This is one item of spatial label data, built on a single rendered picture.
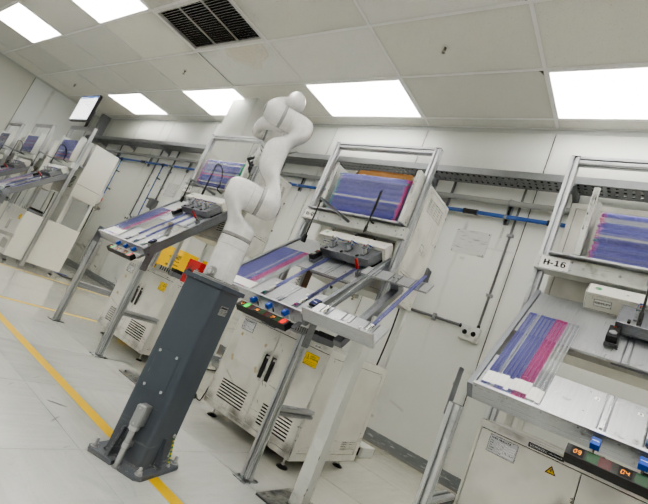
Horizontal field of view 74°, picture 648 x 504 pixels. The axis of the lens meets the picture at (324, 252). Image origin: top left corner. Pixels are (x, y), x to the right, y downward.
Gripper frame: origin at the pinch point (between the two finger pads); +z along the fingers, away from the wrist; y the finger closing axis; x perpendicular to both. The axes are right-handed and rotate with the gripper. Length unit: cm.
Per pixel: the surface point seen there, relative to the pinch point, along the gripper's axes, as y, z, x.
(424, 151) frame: -86, -46, 6
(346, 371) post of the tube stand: -21, -4, 123
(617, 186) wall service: -241, -72, 18
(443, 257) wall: -196, 54, -9
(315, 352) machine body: -28, 28, 98
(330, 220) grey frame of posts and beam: -51, 13, 15
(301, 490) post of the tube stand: -7, 26, 159
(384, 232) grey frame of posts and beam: -66, -12, 43
